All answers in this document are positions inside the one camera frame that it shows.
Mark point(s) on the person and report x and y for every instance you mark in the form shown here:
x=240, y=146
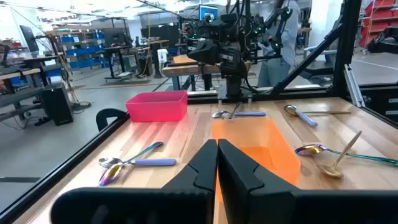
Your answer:
x=280, y=62

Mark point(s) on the pink plastic bin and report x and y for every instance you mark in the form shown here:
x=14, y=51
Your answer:
x=155, y=107

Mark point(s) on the blue bin shelf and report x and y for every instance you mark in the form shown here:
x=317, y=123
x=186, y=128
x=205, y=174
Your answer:
x=82, y=49

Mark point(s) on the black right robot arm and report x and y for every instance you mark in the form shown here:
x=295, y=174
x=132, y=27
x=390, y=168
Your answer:
x=233, y=87

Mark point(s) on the blue screen monitor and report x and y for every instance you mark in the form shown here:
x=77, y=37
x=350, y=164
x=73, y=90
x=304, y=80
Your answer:
x=207, y=12

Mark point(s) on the wooden workbench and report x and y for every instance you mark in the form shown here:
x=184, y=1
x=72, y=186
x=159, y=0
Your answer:
x=186, y=69

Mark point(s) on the black standing desk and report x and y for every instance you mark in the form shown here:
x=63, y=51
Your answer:
x=118, y=48

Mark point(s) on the black background robot arm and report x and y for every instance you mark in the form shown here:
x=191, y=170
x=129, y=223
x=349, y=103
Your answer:
x=281, y=25

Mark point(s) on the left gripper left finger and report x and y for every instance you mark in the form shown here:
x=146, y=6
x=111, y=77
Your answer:
x=186, y=202

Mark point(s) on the black computer tower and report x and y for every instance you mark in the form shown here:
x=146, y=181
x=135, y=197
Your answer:
x=57, y=104

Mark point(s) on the black office desk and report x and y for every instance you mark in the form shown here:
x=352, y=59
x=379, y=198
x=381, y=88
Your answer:
x=31, y=59

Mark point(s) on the orange plastic bin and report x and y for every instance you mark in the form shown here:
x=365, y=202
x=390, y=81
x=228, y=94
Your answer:
x=255, y=143

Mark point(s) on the red bin rack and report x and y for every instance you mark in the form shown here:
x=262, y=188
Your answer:
x=381, y=21

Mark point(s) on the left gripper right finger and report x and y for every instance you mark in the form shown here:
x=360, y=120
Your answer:
x=248, y=193

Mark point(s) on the silver aluminium bar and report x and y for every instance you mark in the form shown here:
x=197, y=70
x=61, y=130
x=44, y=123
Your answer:
x=354, y=85

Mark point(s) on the black aluminium rig frame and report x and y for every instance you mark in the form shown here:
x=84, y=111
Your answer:
x=346, y=46

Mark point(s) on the black computer monitor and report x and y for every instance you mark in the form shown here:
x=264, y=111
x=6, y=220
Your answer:
x=29, y=37

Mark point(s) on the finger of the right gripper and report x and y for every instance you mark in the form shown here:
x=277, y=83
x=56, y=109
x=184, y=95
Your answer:
x=200, y=53
x=213, y=53

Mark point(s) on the gold spoon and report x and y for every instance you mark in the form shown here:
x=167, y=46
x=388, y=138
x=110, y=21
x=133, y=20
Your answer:
x=326, y=112
x=331, y=170

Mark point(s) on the black frame clamp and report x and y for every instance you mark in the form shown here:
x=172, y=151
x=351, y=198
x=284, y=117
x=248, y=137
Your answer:
x=105, y=115

